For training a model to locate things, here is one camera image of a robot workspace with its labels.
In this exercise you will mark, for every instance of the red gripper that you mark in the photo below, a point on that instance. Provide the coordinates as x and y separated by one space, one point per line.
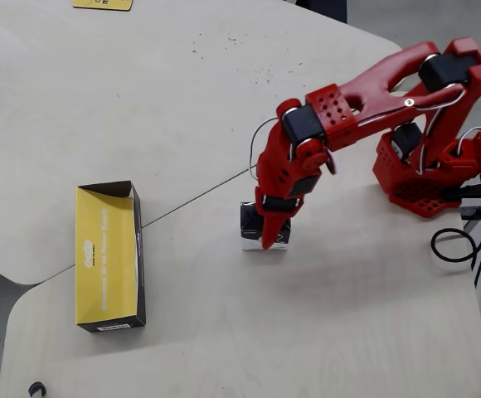
279 203

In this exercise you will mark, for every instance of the small black white box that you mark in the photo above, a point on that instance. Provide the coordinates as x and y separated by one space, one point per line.
249 224

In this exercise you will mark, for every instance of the red perforated robot base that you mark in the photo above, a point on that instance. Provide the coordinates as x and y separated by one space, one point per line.
414 188

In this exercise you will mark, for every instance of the red robot arm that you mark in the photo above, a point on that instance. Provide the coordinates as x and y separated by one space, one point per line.
373 83

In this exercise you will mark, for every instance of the long black open box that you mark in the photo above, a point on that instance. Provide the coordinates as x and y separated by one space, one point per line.
103 257

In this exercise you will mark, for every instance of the black table clamp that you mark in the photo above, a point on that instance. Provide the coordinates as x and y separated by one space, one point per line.
474 213

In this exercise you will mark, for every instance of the yellow sign plate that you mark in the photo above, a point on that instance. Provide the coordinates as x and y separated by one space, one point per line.
103 3

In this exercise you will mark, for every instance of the small black clip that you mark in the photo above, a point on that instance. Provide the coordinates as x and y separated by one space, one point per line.
37 388

